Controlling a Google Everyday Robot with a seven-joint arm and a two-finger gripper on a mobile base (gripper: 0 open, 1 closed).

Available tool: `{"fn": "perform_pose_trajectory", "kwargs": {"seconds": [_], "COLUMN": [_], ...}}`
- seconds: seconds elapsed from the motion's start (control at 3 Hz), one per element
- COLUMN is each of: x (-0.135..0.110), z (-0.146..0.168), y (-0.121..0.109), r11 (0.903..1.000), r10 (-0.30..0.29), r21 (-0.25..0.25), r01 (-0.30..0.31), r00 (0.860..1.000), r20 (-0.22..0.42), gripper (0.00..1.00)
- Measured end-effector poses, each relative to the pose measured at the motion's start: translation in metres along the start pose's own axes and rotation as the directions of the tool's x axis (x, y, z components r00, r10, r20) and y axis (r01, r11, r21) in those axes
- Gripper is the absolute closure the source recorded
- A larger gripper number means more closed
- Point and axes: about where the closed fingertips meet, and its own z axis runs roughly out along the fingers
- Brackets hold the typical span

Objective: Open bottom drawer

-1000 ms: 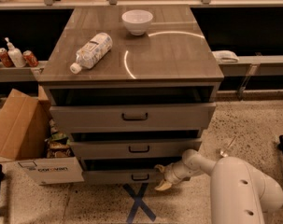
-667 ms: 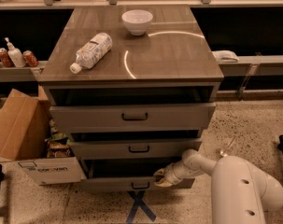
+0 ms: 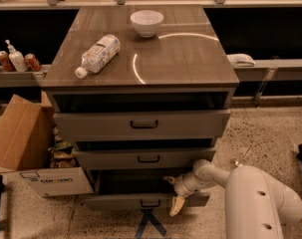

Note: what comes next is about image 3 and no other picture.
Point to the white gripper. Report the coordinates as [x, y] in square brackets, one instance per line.
[182, 185]

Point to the grey drawer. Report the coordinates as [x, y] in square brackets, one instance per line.
[142, 125]
[143, 158]
[125, 189]

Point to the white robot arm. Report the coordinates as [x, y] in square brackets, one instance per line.
[257, 205]

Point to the grey drawer cabinet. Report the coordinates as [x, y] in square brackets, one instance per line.
[181, 68]

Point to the open cardboard box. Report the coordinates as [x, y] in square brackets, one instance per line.
[26, 134]

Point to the metal spoon on floor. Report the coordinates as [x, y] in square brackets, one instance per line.
[243, 157]

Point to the snack bags in box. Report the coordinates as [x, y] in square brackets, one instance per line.
[62, 153]

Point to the folded white cloth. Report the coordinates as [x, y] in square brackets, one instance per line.
[241, 60]

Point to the clear plastic water bottle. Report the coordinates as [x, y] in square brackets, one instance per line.
[93, 60]

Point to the white ceramic bowl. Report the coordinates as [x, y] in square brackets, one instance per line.
[146, 22]

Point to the right red soda can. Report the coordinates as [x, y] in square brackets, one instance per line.
[33, 62]

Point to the red soda can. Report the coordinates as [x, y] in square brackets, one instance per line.
[5, 62]
[33, 62]

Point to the white pump bottle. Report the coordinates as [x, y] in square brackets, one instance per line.
[16, 58]

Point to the left red soda can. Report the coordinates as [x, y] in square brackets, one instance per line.
[5, 62]

